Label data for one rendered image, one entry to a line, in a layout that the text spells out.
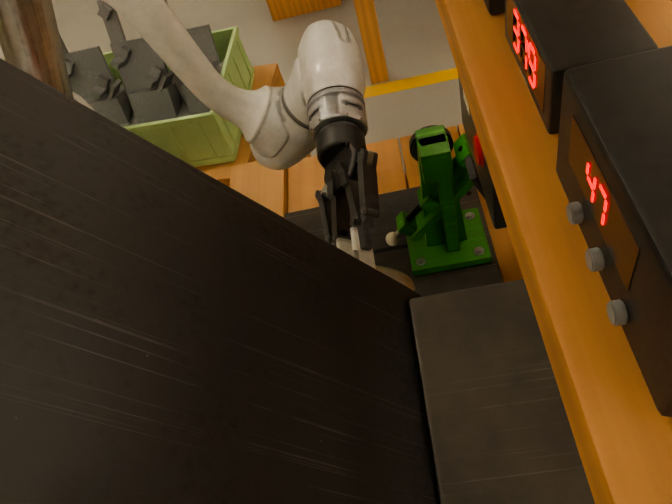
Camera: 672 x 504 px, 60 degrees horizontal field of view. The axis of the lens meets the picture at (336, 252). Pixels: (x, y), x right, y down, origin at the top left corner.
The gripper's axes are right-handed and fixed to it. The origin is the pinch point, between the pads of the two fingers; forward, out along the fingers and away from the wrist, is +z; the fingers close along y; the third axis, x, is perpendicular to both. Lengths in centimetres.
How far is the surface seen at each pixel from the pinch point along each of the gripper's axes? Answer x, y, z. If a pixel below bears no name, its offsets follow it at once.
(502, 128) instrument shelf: -16.0, 38.5, 9.8
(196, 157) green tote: 5, -73, -63
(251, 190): 9, -49, -40
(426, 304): 0.5, 11.5, 10.9
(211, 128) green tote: 5, -61, -65
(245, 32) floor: 81, -187, -250
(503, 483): -0.4, 18.1, 30.8
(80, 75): -24, -91, -96
